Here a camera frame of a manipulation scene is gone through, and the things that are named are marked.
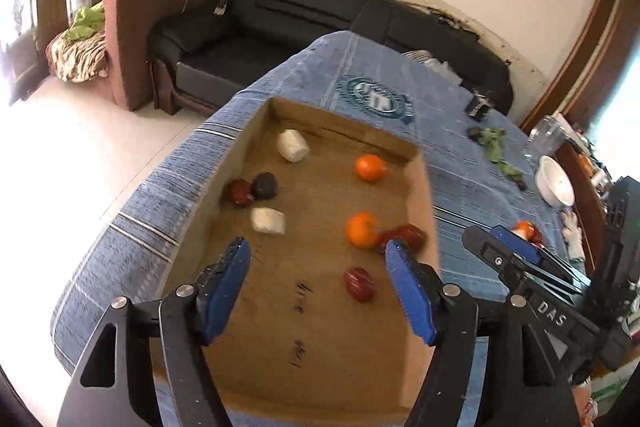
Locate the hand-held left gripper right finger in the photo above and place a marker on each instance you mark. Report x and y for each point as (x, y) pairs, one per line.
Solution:
(412, 292)

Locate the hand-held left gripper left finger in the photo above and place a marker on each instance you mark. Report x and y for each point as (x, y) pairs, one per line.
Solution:
(225, 292)

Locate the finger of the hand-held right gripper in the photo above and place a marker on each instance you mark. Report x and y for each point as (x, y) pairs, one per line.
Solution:
(492, 257)
(512, 241)

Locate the orange mandarin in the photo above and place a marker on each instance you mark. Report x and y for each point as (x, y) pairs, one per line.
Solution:
(371, 168)
(362, 230)
(523, 225)

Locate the red cherry tomato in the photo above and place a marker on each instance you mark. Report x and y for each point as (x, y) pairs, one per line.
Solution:
(536, 236)

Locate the large red jujube date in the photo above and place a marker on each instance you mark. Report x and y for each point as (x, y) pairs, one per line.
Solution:
(407, 236)

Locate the brown cardboard box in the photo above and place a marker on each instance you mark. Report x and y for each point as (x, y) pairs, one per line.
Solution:
(310, 332)

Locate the dark purple plum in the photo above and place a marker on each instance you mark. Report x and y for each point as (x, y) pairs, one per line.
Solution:
(264, 185)

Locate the large beige rice cake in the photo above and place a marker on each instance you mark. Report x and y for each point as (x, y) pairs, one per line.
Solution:
(292, 145)

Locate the small red jujube date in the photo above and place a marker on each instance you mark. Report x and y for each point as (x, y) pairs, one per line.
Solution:
(520, 185)

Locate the white work glove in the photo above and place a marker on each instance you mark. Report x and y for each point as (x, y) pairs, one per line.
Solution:
(570, 224)

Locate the white bowl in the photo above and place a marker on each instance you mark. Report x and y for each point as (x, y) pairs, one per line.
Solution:
(555, 182)

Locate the wooden sideboard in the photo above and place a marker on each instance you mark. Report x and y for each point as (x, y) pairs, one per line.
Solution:
(587, 202)

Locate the green leafy vegetable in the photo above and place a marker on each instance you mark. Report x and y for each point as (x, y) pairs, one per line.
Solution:
(492, 139)

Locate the clear glass jar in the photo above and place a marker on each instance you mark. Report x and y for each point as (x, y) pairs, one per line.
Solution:
(545, 134)

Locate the flat black device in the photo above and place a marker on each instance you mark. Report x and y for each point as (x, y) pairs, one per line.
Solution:
(474, 134)

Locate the striped blanket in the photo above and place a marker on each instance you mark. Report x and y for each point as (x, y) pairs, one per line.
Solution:
(75, 57)

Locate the black leather sofa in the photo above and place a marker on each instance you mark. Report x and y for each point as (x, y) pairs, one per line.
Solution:
(280, 17)

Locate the brown armchair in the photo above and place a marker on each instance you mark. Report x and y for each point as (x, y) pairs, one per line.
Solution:
(130, 17)

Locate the green cloth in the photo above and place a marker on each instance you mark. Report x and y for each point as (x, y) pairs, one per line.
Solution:
(87, 19)

